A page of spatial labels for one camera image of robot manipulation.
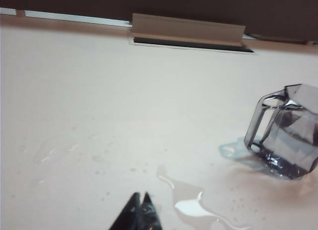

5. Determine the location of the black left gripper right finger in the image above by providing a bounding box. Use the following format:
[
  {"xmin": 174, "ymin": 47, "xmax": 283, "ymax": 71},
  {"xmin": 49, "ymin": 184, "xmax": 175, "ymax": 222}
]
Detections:
[{"xmin": 139, "ymin": 191, "xmax": 164, "ymax": 230}]

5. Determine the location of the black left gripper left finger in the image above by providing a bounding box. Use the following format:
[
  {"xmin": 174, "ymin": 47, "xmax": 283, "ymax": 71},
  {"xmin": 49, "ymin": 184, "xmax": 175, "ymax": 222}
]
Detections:
[{"xmin": 108, "ymin": 192, "xmax": 143, "ymax": 230}]

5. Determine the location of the spilled water puddle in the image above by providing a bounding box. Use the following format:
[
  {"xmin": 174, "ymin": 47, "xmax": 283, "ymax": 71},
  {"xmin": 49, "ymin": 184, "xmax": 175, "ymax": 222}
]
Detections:
[{"xmin": 156, "ymin": 164, "xmax": 252, "ymax": 230}]

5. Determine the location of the clear grey faceted mug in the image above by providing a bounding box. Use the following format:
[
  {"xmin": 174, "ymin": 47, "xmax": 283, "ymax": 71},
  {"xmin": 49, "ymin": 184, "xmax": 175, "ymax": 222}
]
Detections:
[{"xmin": 243, "ymin": 83, "xmax": 318, "ymax": 180}]

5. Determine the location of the brown fabric desk partition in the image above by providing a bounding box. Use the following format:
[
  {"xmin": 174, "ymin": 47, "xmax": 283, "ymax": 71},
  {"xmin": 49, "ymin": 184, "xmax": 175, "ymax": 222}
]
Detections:
[{"xmin": 0, "ymin": 0, "xmax": 318, "ymax": 46}]

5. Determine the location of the beige cable tray cover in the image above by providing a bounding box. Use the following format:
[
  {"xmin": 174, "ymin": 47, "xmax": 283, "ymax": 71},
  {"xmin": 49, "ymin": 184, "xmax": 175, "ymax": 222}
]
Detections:
[{"xmin": 129, "ymin": 12, "xmax": 255, "ymax": 54}]

